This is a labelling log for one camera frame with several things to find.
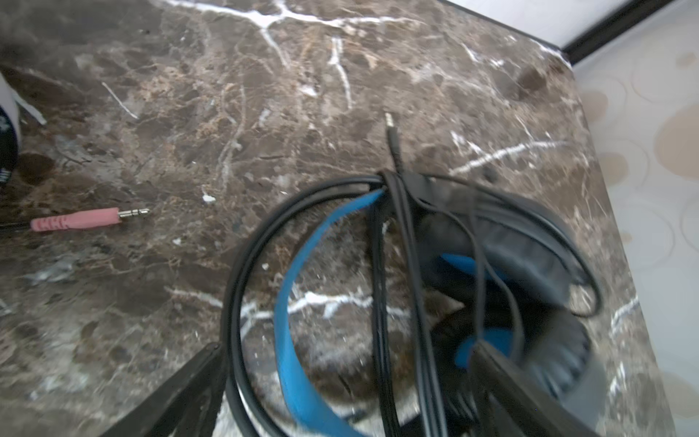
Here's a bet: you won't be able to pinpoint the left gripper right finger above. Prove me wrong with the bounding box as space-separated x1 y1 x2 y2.
469 340 596 436

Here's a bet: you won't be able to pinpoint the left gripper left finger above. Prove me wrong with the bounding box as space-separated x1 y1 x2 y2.
103 342 225 437

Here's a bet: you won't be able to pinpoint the black headphones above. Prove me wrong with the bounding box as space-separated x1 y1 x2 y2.
221 172 604 436

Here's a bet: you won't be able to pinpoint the red headphone cable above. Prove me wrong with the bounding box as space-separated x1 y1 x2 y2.
0 206 151 235

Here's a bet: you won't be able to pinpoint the black headphone cable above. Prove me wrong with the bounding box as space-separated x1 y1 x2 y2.
368 111 604 437

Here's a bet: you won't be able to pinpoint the white headphones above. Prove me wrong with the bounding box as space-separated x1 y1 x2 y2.
1 76 47 188

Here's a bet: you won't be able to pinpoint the right black frame post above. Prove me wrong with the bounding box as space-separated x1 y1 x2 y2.
562 0 673 65

